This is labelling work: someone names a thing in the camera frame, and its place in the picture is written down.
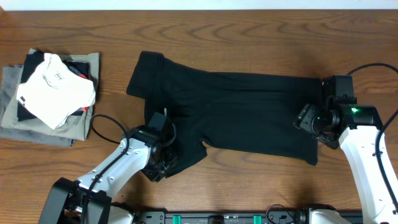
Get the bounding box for black t-shirt with logo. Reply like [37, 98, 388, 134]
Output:
[126, 51, 321, 177]

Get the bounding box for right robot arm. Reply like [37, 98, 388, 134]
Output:
[294, 104, 397, 223]

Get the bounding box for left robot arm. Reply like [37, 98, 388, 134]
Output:
[39, 126, 176, 223]

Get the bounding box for beige folded garment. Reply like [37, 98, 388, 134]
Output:
[1, 53, 100, 141]

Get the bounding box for white folded t-shirt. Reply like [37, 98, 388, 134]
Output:
[16, 53, 96, 129]

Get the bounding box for black folded garment red accents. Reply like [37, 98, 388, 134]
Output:
[17, 52, 90, 121]

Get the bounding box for grey folded garment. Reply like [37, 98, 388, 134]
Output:
[1, 65, 75, 147]

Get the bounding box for left black cable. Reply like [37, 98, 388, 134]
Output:
[80, 113, 131, 224]

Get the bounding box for black cable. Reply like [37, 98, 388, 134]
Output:
[346, 62, 398, 212]
[80, 113, 131, 224]

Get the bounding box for right black cable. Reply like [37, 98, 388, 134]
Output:
[346, 62, 398, 212]

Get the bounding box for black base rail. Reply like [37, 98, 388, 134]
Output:
[111, 203, 363, 224]

